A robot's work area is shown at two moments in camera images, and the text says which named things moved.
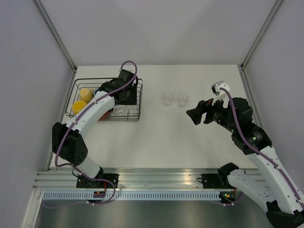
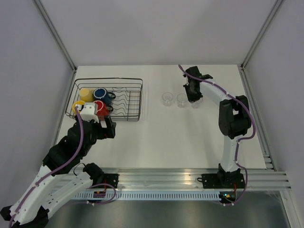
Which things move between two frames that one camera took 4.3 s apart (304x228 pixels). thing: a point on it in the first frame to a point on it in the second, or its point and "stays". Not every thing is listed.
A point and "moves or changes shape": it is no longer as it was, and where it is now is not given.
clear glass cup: [132, 109] moves or changes shape
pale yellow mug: [86, 94] stays
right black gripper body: [216, 112] to [192, 95]
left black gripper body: [131, 97] to [105, 132]
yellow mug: [78, 106] stays
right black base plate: [215, 181] stays
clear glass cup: [167, 97] stays
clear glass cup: [182, 99] stays
